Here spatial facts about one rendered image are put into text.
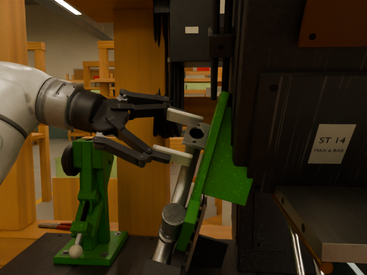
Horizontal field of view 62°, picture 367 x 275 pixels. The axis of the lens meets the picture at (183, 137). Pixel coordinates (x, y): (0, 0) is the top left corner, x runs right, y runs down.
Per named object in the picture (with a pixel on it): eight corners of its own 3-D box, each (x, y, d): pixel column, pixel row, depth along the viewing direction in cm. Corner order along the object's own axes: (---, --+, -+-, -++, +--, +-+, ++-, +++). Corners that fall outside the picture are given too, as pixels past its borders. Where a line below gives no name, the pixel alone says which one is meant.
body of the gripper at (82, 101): (64, 111, 52) (116, 125, 51) (86, 79, 57) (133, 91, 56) (71, 137, 58) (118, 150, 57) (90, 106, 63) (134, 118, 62)
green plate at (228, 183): (236, 240, 46) (277, 105, 44) (183, 224, 47) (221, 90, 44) (231, 213, 58) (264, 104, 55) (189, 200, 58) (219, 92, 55)
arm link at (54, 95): (57, 67, 57) (87, 75, 56) (66, 101, 64) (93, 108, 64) (30, 100, 51) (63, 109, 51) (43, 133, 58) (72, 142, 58)
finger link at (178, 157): (153, 143, 53) (152, 147, 52) (193, 154, 52) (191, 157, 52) (153, 153, 55) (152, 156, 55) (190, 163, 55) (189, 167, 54)
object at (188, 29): (244, 60, 69) (246, -10, 67) (169, 61, 70) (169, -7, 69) (238, 67, 81) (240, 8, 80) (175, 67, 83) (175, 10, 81)
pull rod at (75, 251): (79, 261, 63) (78, 234, 63) (66, 261, 63) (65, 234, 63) (89, 249, 69) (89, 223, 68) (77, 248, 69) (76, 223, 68)
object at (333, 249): (510, 282, 27) (514, 249, 26) (319, 274, 28) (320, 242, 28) (332, 176, 65) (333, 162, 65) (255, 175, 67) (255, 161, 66)
